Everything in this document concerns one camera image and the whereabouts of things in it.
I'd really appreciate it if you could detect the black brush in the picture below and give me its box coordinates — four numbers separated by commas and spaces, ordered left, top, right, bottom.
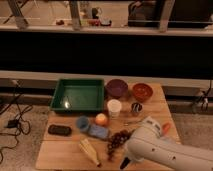
120, 157, 131, 170

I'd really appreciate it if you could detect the black rectangular case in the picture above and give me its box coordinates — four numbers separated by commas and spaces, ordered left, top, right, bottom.
48, 125, 72, 136

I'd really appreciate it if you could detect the small metal cup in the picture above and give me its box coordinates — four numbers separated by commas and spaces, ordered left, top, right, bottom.
131, 102, 142, 116

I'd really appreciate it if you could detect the dark grape bunch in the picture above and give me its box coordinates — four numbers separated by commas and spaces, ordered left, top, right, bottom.
107, 130, 131, 161

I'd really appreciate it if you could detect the orange peach fruit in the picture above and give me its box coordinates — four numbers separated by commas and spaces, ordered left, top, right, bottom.
95, 113, 109, 126

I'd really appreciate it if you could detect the orange carrot toy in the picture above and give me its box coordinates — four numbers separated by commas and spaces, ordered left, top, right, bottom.
162, 122, 171, 134

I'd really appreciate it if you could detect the red bowl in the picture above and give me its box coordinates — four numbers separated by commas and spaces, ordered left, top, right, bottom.
132, 83, 153, 103

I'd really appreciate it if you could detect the corn cob toy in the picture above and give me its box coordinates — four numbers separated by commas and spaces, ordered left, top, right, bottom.
79, 139, 101, 167

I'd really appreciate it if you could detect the black power adapter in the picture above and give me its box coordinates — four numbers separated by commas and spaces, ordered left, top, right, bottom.
7, 119, 19, 128

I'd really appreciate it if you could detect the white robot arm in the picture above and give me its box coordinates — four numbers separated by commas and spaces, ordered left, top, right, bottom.
120, 116, 213, 171

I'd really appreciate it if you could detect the white plastic cup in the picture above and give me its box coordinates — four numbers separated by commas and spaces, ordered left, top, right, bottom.
107, 99, 122, 118

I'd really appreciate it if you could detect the small blue bowl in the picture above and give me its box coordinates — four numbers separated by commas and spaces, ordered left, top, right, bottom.
76, 116, 90, 132

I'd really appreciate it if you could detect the blue sponge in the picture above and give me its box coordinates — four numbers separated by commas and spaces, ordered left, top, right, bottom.
88, 124, 109, 140

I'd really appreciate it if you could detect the purple bowl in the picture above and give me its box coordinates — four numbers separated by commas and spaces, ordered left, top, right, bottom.
105, 79, 128, 98

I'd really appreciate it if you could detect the green plastic tray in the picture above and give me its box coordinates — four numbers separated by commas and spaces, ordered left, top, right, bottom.
50, 78, 104, 113

